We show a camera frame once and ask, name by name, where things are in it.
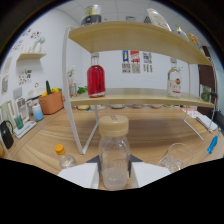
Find clear bottle with orange cap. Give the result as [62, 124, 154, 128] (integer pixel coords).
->
[54, 143, 77, 169]

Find clear bottle with beige lid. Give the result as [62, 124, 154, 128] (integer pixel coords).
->
[98, 114, 131, 191]

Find blue and white cup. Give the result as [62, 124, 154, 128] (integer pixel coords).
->
[31, 104, 45, 123]

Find green cup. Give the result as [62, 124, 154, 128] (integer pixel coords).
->
[13, 114, 25, 130]

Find clear drinking glass with ice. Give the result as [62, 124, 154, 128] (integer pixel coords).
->
[158, 142, 194, 173]

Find white tray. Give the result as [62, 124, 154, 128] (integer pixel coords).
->
[13, 120, 38, 140]

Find orange storage basket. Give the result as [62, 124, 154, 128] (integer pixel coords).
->
[38, 91, 65, 115]

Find two-tier wooden shelf rack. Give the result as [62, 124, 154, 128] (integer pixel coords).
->
[61, 20, 219, 156]

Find black kettle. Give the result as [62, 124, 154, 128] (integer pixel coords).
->
[0, 119, 15, 150]

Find green potted plant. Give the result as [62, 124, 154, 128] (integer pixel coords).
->
[76, 85, 89, 95]

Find clear bottle with red label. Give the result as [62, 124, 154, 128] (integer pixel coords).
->
[166, 57, 183, 99]

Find white vase with flowers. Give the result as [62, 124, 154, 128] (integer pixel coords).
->
[67, 65, 78, 98]

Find red liquid bottle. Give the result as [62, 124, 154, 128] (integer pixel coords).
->
[86, 52, 107, 99]

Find glass jar of limes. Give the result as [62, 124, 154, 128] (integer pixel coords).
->
[199, 84, 214, 103]

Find white figurine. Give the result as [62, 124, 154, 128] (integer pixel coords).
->
[32, 35, 47, 53]

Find yellow snack canister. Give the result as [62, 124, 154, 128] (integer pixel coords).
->
[188, 33, 204, 54]

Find clear bottle with green cap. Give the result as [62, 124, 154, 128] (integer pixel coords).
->
[174, 24, 189, 43]

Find black and silver snack bag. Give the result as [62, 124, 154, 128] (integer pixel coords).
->
[79, 4, 103, 27]

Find wall posters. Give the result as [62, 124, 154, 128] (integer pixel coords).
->
[121, 49, 154, 74]

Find wooden wall shelf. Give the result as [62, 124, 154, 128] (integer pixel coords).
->
[16, 51, 48, 62]

